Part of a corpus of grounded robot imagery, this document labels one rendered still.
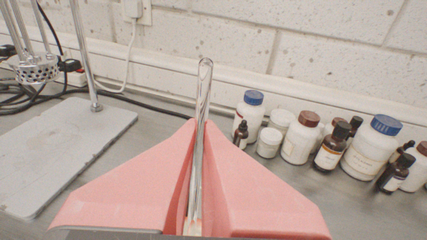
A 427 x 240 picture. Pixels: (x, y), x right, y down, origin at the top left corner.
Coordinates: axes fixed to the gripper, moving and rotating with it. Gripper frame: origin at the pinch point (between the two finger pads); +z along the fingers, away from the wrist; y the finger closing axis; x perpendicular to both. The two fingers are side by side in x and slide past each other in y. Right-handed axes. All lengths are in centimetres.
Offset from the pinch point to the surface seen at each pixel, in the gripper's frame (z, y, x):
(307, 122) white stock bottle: 26.3, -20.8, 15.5
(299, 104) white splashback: 39.0, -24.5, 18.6
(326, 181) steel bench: 21.2, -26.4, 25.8
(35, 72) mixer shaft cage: 25.1, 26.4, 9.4
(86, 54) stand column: 37.7, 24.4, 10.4
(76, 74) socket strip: 51, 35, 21
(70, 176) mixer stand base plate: 17.5, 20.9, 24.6
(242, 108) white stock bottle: 31.9, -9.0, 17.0
